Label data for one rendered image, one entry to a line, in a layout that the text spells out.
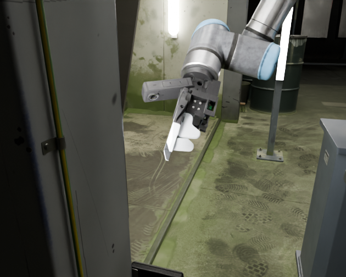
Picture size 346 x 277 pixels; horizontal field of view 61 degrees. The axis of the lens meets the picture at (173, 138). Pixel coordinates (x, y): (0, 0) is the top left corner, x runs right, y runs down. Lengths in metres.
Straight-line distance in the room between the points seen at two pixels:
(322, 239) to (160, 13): 2.65
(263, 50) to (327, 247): 0.70
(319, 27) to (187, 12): 5.13
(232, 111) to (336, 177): 2.26
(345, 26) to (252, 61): 7.36
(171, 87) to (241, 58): 0.20
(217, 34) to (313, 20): 7.19
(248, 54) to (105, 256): 0.53
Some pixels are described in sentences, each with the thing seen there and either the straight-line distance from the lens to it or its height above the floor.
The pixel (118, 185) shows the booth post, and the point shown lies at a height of 0.74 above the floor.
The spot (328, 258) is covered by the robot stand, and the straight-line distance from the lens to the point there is 1.17.
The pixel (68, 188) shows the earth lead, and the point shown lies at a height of 0.80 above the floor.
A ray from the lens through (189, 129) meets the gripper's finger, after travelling 0.58.
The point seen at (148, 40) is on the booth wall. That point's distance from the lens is 3.30.
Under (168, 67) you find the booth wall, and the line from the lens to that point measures 3.24.
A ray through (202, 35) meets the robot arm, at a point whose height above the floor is 0.94.
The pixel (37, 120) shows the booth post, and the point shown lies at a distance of 0.29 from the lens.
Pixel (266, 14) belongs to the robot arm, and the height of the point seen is 0.99.
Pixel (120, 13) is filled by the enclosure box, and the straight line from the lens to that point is 1.65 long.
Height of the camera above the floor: 0.96
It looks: 21 degrees down
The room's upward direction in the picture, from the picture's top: straight up
